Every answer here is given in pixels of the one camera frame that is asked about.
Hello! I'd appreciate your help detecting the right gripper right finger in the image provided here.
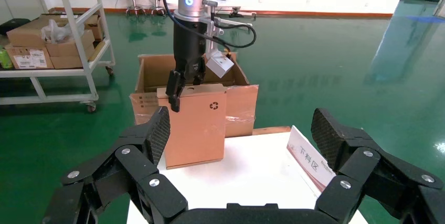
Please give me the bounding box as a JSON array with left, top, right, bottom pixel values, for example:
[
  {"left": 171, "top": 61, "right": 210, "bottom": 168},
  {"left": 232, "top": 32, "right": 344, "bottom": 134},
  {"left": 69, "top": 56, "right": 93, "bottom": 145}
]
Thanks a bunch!
[{"left": 310, "top": 108, "right": 445, "bottom": 224}]

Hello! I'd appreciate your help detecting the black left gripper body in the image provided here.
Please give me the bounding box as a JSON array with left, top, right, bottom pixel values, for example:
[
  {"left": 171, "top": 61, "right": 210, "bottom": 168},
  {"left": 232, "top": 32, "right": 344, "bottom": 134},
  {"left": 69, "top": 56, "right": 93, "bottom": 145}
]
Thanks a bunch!
[{"left": 173, "top": 20, "right": 206, "bottom": 85}]

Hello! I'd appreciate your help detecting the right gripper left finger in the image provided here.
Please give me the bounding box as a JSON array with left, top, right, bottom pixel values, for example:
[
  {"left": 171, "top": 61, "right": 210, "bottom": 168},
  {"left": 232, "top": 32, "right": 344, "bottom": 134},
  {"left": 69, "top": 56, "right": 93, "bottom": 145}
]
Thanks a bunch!
[{"left": 41, "top": 105, "right": 189, "bottom": 224}]

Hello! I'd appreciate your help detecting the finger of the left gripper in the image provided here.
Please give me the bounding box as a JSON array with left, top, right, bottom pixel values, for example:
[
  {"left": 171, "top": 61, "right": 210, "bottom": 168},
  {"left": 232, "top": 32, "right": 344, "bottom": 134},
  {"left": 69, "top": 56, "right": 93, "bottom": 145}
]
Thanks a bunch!
[
  {"left": 166, "top": 70, "right": 186, "bottom": 113},
  {"left": 190, "top": 63, "right": 206, "bottom": 86}
]

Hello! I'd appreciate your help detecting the small cardboard box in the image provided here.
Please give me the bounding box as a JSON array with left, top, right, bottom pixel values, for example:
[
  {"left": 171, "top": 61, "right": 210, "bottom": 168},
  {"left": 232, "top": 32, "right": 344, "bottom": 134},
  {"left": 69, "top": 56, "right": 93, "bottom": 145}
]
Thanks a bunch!
[{"left": 156, "top": 83, "right": 228, "bottom": 170}]

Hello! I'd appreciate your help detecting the large open cardboard box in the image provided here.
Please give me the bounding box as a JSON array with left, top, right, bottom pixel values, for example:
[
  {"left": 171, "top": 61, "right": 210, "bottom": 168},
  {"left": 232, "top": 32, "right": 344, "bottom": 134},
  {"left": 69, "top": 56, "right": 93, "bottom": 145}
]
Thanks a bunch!
[{"left": 129, "top": 52, "right": 260, "bottom": 138}]

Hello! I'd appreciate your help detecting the plain brown cardboard box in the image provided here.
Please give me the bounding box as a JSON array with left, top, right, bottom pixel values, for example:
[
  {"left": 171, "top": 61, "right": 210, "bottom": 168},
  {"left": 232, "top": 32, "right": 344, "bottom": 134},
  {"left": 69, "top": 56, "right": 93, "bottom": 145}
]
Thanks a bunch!
[
  {"left": 40, "top": 13, "right": 104, "bottom": 41},
  {"left": 6, "top": 18, "right": 53, "bottom": 49},
  {"left": 50, "top": 43, "right": 97, "bottom": 70},
  {"left": 45, "top": 29, "right": 95, "bottom": 57}
]

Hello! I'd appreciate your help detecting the cardboard box with white labels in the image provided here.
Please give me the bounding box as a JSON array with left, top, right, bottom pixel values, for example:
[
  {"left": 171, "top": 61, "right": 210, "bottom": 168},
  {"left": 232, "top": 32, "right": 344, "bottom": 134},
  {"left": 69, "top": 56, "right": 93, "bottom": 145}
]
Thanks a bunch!
[{"left": 5, "top": 44, "right": 55, "bottom": 70}]

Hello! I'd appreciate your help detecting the acrylic sign with Chinese text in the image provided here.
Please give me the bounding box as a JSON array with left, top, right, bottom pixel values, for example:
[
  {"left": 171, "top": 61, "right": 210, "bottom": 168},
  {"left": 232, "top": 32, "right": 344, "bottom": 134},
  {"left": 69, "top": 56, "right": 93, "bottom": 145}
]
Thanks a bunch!
[{"left": 286, "top": 125, "right": 337, "bottom": 193}]

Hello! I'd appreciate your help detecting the brown wooden board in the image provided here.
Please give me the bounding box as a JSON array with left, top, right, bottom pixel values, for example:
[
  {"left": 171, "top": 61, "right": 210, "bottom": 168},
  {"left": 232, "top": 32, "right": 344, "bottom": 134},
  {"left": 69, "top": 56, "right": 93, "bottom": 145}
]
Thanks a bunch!
[{"left": 252, "top": 126, "right": 292, "bottom": 136}]

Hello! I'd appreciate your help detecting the white metal shelf cart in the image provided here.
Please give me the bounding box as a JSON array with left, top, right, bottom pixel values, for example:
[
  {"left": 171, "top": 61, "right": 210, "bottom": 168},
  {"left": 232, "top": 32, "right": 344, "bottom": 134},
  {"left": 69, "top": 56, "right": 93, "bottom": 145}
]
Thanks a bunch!
[{"left": 0, "top": 0, "right": 116, "bottom": 113}]

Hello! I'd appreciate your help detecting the white plastic bag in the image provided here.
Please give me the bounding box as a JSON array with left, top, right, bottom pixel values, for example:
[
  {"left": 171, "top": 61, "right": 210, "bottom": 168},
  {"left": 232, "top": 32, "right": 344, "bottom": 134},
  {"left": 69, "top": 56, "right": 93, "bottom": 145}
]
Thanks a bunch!
[{"left": 41, "top": 19, "right": 84, "bottom": 45}]

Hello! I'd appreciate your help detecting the green bottle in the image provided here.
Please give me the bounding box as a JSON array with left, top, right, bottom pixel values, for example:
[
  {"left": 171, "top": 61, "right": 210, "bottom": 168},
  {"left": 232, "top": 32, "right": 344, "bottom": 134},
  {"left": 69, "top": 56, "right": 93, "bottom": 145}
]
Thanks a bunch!
[{"left": 0, "top": 47, "right": 14, "bottom": 70}]

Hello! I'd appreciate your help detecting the black bag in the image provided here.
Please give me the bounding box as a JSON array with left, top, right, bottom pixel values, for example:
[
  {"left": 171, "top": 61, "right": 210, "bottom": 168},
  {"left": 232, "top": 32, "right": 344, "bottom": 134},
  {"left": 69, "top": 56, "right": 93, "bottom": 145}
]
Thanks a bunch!
[{"left": 0, "top": 18, "right": 31, "bottom": 37}]

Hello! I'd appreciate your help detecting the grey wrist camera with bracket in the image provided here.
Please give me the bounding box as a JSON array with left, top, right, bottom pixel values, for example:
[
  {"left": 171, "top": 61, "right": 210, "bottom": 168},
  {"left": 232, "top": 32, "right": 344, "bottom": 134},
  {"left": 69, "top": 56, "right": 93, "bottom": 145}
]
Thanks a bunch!
[{"left": 203, "top": 17, "right": 235, "bottom": 79}]

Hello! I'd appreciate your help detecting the black cable with yellow tag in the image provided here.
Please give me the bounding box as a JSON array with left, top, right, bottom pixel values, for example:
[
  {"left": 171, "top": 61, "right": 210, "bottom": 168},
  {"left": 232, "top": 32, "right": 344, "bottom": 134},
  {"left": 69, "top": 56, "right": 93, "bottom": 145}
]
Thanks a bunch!
[{"left": 161, "top": 0, "right": 232, "bottom": 56}]

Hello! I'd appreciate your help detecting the black looped cable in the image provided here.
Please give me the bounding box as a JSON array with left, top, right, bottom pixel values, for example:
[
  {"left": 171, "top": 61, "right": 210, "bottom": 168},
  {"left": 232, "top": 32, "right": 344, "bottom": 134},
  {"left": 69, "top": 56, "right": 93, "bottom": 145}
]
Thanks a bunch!
[{"left": 210, "top": 14, "right": 258, "bottom": 49}]

